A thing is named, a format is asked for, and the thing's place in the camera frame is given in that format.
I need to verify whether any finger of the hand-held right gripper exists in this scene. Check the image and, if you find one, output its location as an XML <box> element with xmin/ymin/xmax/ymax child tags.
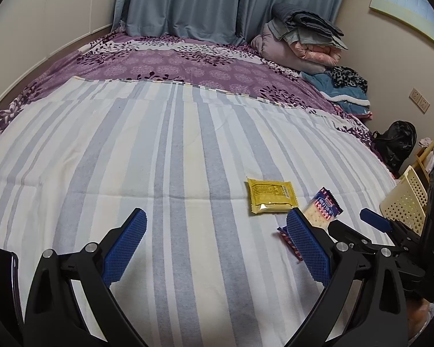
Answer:
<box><xmin>360</xmin><ymin>208</ymin><xmax>422</xmax><ymax>250</ymax></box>
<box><xmin>327</xmin><ymin>220</ymin><xmax>402</xmax><ymax>257</ymax></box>

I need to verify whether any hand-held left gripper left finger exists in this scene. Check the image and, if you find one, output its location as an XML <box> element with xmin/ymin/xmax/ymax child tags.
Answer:
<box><xmin>23</xmin><ymin>208</ymin><xmax>148</xmax><ymax>347</ymax></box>

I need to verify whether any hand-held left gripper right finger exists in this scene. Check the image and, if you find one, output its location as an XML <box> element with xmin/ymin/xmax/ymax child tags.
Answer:
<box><xmin>286</xmin><ymin>208</ymin><xmax>409</xmax><ymax>347</ymax></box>

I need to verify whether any cream perforated plastic basket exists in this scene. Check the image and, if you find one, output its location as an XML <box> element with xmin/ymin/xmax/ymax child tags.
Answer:
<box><xmin>380</xmin><ymin>165</ymin><xmax>429</xmax><ymax>235</ymax></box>

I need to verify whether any long clear navy cracker packet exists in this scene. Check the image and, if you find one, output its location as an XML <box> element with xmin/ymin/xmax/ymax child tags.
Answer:
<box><xmin>277</xmin><ymin>187</ymin><xmax>343</xmax><ymax>263</ymax></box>

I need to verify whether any yellow snack packet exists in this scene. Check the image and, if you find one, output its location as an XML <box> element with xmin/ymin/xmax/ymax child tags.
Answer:
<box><xmin>246</xmin><ymin>178</ymin><xmax>298</xmax><ymax>217</ymax></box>

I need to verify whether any wooden rack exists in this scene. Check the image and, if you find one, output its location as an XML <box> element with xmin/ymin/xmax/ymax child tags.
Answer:
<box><xmin>414</xmin><ymin>105</ymin><xmax>434</xmax><ymax>174</ymax></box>

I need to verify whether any black plastic bag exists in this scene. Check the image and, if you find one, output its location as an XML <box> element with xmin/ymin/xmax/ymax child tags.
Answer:
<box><xmin>371</xmin><ymin>120</ymin><xmax>418</xmax><ymax>174</ymax></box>

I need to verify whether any striped blue white blanket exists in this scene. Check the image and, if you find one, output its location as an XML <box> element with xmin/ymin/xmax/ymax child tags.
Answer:
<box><xmin>0</xmin><ymin>76</ymin><xmax>398</xmax><ymax>347</ymax></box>

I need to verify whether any leopard print cloth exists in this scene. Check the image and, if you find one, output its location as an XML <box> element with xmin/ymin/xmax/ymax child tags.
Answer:
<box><xmin>328</xmin><ymin>66</ymin><xmax>369</xmax><ymax>94</ymax></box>

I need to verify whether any purple floral bedsheet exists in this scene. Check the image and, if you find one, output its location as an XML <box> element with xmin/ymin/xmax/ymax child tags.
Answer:
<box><xmin>0</xmin><ymin>31</ymin><xmax>375</xmax><ymax>152</ymax></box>

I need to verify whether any pink folded quilt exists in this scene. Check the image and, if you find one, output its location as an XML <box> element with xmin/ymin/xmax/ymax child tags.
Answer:
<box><xmin>251</xmin><ymin>23</ymin><xmax>342</xmax><ymax>75</ymax></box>

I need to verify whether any grey folded blanket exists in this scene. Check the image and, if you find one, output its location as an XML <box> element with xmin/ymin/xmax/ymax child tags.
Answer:
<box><xmin>268</xmin><ymin>3</ymin><xmax>348</xmax><ymax>49</ymax></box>

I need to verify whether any blue-grey curtain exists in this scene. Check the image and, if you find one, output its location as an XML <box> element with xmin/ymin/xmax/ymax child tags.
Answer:
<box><xmin>112</xmin><ymin>0</ymin><xmax>351</xmax><ymax>46</ymax></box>

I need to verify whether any white wardrobe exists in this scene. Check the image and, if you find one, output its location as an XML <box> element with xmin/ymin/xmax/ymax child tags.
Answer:
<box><xmin>0</xmin><ymin>0</ymin><xmax>125</xmax><ymax>116</ymax></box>

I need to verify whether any wall socket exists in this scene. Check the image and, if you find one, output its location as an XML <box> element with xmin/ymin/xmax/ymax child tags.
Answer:
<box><xmin>409</xmin><ymin>87</ymin><xmax>431</xmax><ymax>114</ymax></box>

